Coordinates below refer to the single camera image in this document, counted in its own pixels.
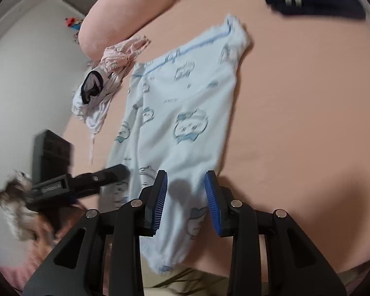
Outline pink patterned garment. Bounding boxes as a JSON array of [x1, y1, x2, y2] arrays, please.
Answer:
[[99, 36, 151, 76]]

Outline red blue plush doll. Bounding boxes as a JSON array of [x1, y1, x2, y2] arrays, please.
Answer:
[[65, 17, 83, 31]]

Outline light blue cartoon shorts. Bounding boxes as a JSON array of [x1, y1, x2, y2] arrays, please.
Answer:
[[99, 15, 251, 274]]

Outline pink fluffy rug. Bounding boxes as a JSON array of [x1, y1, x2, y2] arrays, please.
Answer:
[[0, 239, 53, 291]]

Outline pink rolled duvet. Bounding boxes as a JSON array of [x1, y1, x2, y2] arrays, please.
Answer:
[[79, 0, 176, 60]]

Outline white navy-trimmed shirt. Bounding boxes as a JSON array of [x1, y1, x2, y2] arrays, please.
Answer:
[[71, 66, 128, 164]]

